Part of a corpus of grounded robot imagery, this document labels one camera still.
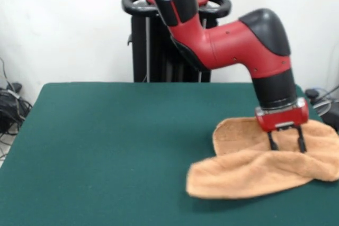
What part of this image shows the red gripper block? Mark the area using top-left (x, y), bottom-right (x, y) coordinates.
top-left (255, 98), bottom-right (309, 154)

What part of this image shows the tan terry towel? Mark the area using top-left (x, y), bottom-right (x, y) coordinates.
top-left (186, 116), bottom-right (339, 200)

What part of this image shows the dark green table cloth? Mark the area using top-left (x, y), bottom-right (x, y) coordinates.
top-left (0, 82), bottom-right (339, 226)

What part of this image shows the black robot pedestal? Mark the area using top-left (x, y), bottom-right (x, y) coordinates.
top-left (121, 0), bottom-right (233, 83)

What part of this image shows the black cable bundle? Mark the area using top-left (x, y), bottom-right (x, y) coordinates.
top-left (0, 82), bottom-right (33, 134)

